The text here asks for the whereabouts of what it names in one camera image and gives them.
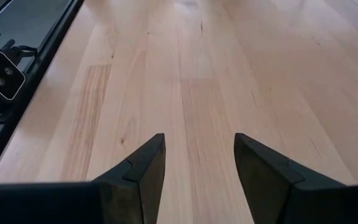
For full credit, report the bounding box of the black camera cable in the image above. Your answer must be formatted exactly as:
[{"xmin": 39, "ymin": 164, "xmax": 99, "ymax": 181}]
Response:
[{"xmin": 1, "ymin": 39, "xmax": 39, "ymax": 60}]

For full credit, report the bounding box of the black crossbeam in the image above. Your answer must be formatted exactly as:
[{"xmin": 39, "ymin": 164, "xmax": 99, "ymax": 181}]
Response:
[{"xmin": 0, "ymin": 0, "xmax": 86, "ymax": 185}]

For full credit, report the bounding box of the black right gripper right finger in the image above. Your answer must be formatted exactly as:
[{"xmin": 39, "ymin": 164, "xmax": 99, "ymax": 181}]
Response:
[{"xmin": 234, "ymin": 133, "xmax": 358, "ymax": 224}]

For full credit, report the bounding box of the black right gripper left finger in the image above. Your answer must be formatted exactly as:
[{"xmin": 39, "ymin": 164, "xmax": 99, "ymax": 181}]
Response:
[{"xmin": 0, "ymin": 133, "xmax": 167, "ymax": 224}]

